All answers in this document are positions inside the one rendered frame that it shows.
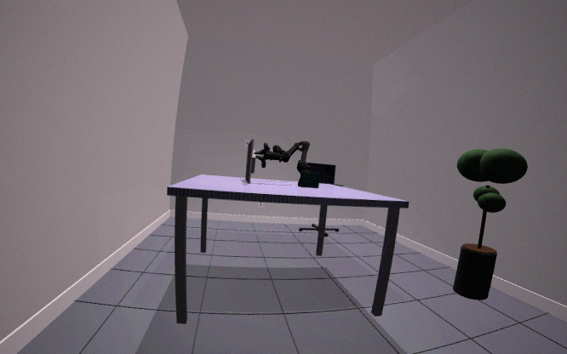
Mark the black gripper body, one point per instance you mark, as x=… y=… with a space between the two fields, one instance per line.
x=267 y=155

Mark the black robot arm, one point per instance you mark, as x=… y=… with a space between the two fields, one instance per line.
x=284 y=156

